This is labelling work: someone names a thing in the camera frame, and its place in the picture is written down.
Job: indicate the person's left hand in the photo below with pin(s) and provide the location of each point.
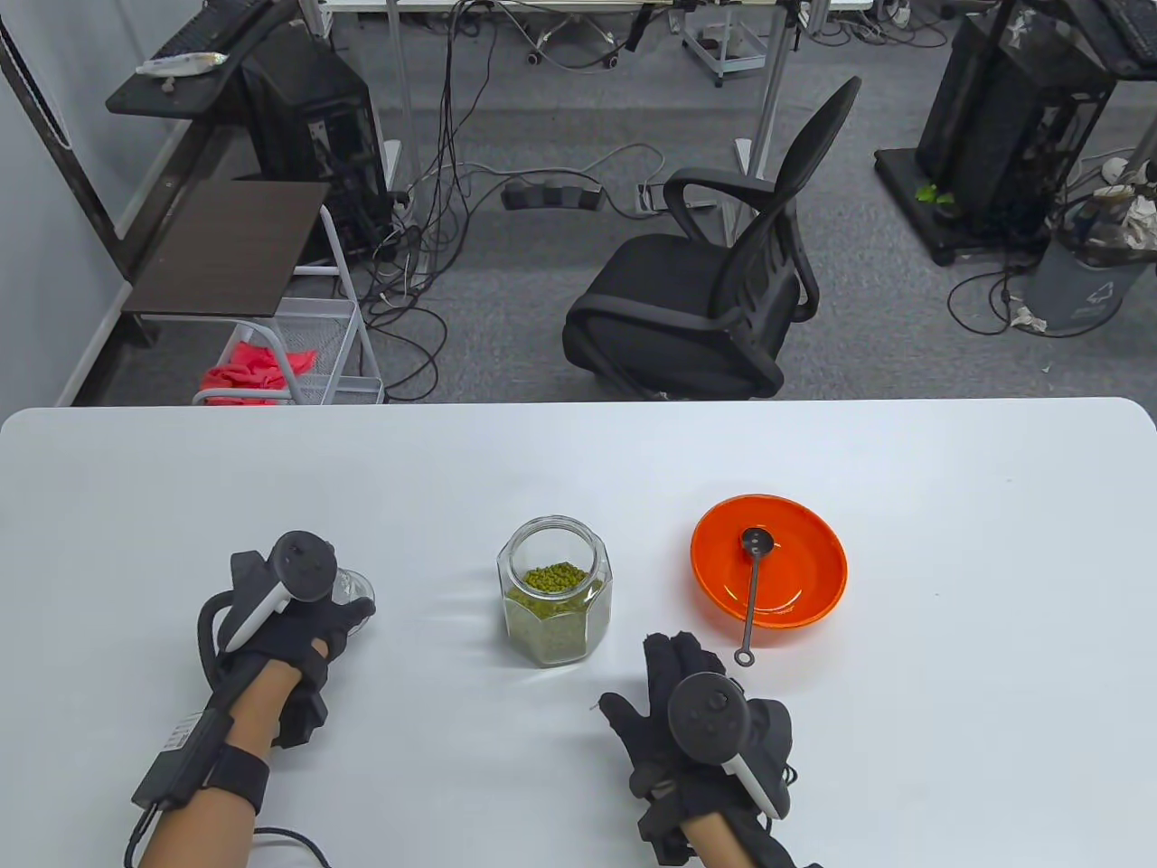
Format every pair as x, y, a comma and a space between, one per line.
357, 617

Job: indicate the person's right hand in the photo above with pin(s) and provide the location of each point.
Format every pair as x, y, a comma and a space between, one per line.
655, 723

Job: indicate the glass jar lid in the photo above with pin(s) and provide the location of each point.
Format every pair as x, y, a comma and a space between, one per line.
354, 586

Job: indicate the pile of mung beans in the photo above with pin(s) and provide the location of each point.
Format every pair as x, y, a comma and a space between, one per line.
551, 624

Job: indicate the black measuring scoop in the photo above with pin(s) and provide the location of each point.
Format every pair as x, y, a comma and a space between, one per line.
757, 541

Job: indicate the orange bowl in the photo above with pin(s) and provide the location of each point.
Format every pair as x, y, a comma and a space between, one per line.
795, 551

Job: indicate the person's right forearm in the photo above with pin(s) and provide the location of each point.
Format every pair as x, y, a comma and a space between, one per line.
719, 841

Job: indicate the person's left forearm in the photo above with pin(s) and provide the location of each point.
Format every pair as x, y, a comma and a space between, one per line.
258, 701

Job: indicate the black and white controller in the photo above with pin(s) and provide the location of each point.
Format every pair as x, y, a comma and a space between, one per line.
705, 714
303, 565

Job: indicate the clear glass jar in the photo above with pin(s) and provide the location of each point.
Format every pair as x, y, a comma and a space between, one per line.
520, 542

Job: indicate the black box with white label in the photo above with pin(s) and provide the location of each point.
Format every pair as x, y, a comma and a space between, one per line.
176, 768

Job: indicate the red cloth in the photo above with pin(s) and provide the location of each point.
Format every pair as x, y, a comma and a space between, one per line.
253, 362

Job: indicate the dark wooden side table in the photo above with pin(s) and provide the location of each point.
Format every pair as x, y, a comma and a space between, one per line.
226, 244

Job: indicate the black office chair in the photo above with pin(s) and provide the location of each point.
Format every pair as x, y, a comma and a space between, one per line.
669, 298

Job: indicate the black power strip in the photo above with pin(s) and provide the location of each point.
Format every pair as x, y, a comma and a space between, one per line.
551, 194

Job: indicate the black computer tower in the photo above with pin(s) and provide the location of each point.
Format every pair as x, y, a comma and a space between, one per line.
307, 117
994, 108

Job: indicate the grey floor socket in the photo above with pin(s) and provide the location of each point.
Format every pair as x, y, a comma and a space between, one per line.
646, 199

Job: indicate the crumpled white paper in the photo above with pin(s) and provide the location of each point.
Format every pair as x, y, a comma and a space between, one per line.
1029, 318

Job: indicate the black shelf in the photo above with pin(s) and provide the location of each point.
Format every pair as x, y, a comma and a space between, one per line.
1112, 36
163, 95

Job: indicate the white packet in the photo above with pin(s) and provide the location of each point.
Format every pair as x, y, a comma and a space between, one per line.
181, 63

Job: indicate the small green object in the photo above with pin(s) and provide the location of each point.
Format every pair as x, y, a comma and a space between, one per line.
931, 193

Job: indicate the black rolling platform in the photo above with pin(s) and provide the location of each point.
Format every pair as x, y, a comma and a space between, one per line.
899, 176

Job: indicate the grey trash bin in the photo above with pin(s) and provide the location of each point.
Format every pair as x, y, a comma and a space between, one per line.
1085, 289

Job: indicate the black keyboard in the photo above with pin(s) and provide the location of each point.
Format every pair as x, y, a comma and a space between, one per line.
212, 23

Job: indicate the white rolling stand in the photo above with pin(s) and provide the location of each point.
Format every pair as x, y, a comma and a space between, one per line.
723, 54

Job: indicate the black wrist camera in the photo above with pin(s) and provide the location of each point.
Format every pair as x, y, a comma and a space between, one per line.
664, 823
298, 714

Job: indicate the white desk frame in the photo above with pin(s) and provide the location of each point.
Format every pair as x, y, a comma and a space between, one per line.
402, 90

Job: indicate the black wall post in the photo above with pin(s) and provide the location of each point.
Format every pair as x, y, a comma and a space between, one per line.
70, 154

